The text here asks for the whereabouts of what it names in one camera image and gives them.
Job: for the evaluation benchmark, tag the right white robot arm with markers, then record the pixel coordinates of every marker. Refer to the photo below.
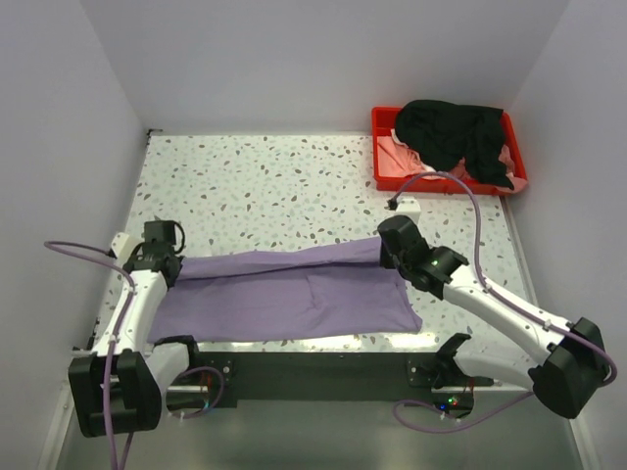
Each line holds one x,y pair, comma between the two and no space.
569,361

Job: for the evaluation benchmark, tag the purple t shirt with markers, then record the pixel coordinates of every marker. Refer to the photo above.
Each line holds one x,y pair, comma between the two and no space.
259,296

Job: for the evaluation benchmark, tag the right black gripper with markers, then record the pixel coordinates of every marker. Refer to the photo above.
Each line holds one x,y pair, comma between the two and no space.
384,259

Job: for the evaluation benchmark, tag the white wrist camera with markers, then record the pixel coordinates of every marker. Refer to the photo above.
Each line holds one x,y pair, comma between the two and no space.
122,246
406,206

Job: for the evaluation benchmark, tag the red plastic bin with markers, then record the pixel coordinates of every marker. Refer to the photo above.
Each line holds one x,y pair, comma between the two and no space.
382,123

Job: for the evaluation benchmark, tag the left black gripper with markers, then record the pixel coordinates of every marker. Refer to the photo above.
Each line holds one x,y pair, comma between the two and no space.
139,251

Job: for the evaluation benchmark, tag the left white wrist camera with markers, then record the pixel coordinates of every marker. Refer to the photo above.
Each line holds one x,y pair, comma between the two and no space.
122,246

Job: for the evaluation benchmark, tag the pink t shirt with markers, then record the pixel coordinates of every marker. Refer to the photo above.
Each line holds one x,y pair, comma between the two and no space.
395,163

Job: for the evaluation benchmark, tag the black t shirt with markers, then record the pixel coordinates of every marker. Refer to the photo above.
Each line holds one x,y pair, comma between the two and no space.
446,134

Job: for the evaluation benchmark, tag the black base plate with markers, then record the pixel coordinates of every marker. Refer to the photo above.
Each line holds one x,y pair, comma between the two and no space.
336,376

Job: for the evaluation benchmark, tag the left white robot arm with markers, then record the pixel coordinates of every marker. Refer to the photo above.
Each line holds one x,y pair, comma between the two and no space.
120,386

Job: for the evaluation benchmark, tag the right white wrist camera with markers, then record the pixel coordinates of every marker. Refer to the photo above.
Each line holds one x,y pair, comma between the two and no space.
406,206

